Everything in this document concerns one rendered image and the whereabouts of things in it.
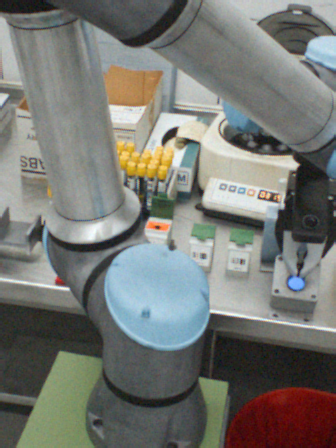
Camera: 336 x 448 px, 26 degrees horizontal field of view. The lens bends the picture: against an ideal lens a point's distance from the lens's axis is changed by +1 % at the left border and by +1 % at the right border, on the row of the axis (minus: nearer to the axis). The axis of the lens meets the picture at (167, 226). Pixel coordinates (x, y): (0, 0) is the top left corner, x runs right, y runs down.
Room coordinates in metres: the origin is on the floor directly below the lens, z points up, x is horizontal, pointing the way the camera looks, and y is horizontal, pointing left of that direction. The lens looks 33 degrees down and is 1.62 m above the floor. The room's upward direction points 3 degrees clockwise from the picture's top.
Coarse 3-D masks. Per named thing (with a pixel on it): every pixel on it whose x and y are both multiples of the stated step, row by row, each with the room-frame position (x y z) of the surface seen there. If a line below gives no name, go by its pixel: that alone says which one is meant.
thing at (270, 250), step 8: (272, 208) 1.07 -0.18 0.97; (272, 216) 1.05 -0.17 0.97; (264, 224) 1.08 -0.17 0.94; (272, 224) 1.04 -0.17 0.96; (264, 232) 1.05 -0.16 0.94; (272, 232) 1.04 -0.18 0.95; (264, 240) 1.04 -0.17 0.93; (272, 240) 1.04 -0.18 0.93; (264, 248) 1.04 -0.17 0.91; (272, 248) 1.04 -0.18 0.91; (304, 248) 1.04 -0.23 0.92; (264, 256) 1.04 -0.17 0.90; (272, 256) 1.04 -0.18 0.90; (264, 264) 1.04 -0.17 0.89; (272, 264) 1.04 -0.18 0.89
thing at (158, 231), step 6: (150, 222) 1.04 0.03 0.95; (156, 222) 1.05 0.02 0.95; (162, 222) 1.05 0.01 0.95; (168, 222) 1.05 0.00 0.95; (150, 228) 1.03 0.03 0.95; (156, 228) 1.04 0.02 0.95; (162, 228) 1.03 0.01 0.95; (168, 228) 1.03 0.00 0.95; (150, 234) 1.02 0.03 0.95; (156, 234) 1.02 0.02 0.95; (162, 234) 1.02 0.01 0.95; (168, 234) 1.02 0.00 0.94; (150, 240) 1.01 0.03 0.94; (156, 240) 1.01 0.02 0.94; (162, 240) 1.01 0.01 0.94; (168, 240) 1.03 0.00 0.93; (168, 246) 1.03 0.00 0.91
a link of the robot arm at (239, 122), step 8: (304, 64) 0.91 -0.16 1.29; (312, 72) 0.89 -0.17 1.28; (224, 104) 0.87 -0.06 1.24; (224, 112) 0.87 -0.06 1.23; (232, 112) 0.86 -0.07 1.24; (232, 120) 0.86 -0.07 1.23; (240, 120) 0.84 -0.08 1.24; (248, 120) 0.83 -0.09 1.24; (240, 128) 0.85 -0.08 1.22; (248, 128) 0.83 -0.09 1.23; (256, 128) 0.84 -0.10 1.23
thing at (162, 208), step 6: (156, 198) 1.06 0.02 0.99; (162, 198) 1.06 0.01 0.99; (156, 204) 1.06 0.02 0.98; (162, 204) 1.06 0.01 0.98; (168, 204) 1.06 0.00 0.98; (156, 210) 1.06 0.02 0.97; (162, 210) 1.06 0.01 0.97; (168, 210) 1.06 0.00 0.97; (150, 216) 1.06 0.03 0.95; (156, 216) 1.06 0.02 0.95; (162, 216) 1.06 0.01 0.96; (168, 216) 1.06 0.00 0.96
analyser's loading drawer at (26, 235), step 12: (0, 216) 1.05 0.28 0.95; (36, 216) 1.07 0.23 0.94; (0, 228) 1.04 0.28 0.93; (12, 228) 1.06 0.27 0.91; (24, 228) 1.06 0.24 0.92; (36, 228) 1.05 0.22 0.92; (0, 240) 1.02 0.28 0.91; (12, 240) 1.02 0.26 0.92; (24, 240) 1.02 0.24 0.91; (36, 240) 1.05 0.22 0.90
